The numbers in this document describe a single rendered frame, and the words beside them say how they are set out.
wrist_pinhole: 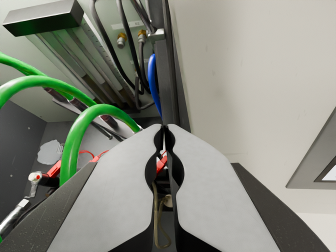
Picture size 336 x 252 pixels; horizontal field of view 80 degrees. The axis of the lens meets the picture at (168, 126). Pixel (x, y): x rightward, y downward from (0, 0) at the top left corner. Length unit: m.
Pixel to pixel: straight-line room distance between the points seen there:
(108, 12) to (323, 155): 0.41
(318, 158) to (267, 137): 0.08
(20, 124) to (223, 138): 0.79
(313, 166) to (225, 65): 0.20
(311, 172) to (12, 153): 0.86
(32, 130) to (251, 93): 0.86
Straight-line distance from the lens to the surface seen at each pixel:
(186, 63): 0.17
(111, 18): 0.45
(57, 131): 0.94
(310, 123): 0.25
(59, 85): 0.33
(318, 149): 0.29
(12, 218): 0.50
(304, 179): 0.36
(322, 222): 0.53
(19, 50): 0.62
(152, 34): 0.26
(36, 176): 0.52
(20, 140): 0.92
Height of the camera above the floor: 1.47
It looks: 62 degrees down
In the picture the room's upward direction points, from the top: 27 degrees counter-clockwise
